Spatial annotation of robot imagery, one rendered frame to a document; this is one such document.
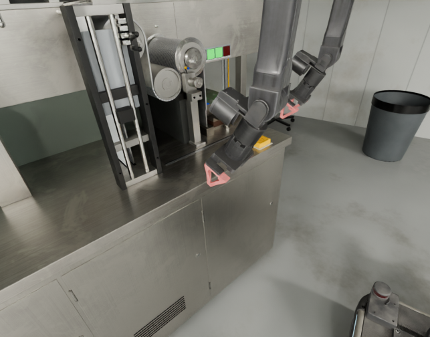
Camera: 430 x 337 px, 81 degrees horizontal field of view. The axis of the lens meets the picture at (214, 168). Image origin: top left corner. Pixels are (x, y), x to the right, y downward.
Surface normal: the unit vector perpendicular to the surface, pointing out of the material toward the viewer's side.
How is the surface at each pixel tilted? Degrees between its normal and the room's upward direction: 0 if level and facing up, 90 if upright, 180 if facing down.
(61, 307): 90
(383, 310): 0
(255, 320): 0
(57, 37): 90
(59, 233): 0
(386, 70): 90
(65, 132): 90
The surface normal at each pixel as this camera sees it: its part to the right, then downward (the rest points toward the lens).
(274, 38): -0.51, 0.50
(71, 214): -0.04, -0.83
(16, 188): 0.65, 0.40
